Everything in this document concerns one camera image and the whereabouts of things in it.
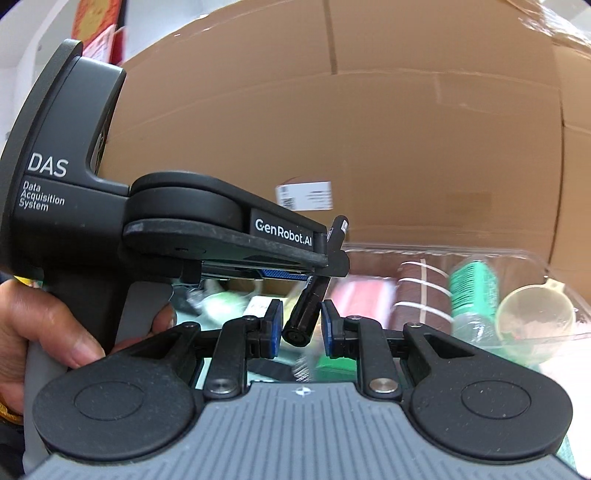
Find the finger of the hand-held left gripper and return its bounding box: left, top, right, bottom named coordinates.
left=201, top=261, right=309, bottom=282
left=122, top=216, right=350, bottom=278

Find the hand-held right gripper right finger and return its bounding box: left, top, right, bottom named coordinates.
left=321, top=299, right=478, bottom=401

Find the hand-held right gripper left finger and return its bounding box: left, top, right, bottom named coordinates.
left=108, top=299, right=284, bottom=401

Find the clear plastic container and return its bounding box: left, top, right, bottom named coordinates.
left=342, top=244, right=591, bottom=370

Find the person's left hand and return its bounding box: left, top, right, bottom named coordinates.
left=0, top=277, right=179, bottom=416

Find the red packet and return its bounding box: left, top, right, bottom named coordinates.
left=329, top=276, right=399, bottom=325

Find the white shipping label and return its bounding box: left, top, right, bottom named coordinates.
left=275, top=181, right=334, bottom=213

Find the brown striped pouch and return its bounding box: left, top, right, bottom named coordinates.
left=396, top=260, right=452, bottom=334

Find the green bottle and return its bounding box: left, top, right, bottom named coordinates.
left=449, top=258, right=502, bottom=346

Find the large cardboard box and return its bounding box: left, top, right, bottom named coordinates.
left=98, top=0, right=570, bottom=278

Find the clear tape roll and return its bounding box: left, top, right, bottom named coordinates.
left=496, top=282, right=576, bottom=365

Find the red wall poster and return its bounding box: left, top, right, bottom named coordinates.
left=71, top=0, right=129, bottom=66

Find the gold bracelet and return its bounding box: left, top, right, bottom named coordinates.
left=0, top=401, right=25, bottom=424

